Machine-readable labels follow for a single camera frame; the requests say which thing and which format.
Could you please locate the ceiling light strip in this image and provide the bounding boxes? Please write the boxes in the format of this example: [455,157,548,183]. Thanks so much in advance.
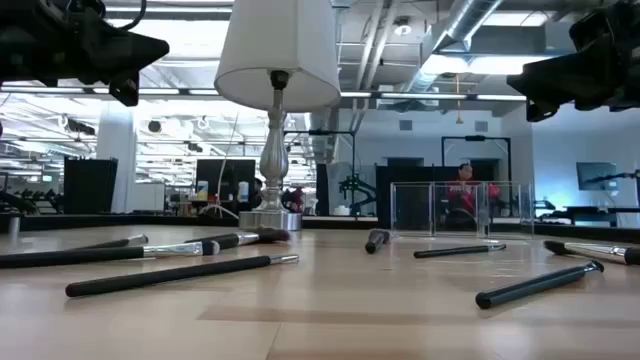
[379,91,469,101]
[475,93,527,102]

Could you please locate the fluffy brown-bristle makeup brush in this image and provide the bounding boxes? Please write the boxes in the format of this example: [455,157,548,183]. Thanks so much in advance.
[184,227,292,251]

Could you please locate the long-ferrule black-bristle makeup brush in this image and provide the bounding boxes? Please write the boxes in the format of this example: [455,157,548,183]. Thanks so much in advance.
[543,239,640,266]

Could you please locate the long black silver-ferrule makeup brush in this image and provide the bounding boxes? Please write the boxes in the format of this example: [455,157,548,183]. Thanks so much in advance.
[64,253,300,299]

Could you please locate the round fluffy-head makeup brush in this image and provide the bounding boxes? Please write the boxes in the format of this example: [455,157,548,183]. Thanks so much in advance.
[364,228,392,255]

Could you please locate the black cabinet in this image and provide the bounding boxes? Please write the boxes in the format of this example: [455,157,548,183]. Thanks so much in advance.
[63,156,119,215]

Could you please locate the slim black liner brush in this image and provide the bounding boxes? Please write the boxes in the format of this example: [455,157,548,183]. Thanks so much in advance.
[413,242,508,260]

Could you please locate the dark desk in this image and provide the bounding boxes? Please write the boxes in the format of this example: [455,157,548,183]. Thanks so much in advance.
[535,203,640,229]

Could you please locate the wall-mounted screen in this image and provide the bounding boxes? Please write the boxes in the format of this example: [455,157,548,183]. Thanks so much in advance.
[575,160,619,192]

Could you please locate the black rig frame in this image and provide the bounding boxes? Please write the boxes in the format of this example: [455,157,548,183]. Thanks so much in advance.
[441,134,512,182]

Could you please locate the black computer monitor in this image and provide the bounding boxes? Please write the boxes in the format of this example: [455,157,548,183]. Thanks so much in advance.
[195,158,257,202]

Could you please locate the clear acrylic brush organizer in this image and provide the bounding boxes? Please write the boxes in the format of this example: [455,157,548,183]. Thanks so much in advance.
[389,180,535,240]

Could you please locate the person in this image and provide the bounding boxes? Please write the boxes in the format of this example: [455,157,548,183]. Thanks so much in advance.
[446,162,502,217]
[248,177,265,210]

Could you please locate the silver metal post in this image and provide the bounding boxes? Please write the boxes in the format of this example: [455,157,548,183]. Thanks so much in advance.
[6,213,22,242]

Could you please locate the white-shade silver table lamp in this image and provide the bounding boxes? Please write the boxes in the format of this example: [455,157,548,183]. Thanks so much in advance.
[213,0,342,232]

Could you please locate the silver ventilation duct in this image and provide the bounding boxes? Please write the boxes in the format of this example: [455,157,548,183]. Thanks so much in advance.
[399,0,506,96]

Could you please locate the white lamp cord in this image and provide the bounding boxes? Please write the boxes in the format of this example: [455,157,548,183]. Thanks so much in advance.
[198,112,241,221]

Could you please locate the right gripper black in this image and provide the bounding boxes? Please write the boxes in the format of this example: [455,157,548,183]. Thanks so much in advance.
[506,0,640,124]

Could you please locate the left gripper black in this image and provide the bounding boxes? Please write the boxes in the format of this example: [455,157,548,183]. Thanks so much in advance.
[0,0,171,108]

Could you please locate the yellow hanging pendant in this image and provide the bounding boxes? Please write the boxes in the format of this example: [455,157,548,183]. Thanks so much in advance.
[452,73,464,125]

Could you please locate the thick-handled black makeup brush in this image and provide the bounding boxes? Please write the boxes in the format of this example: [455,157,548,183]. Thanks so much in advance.
[474,260,605,311]

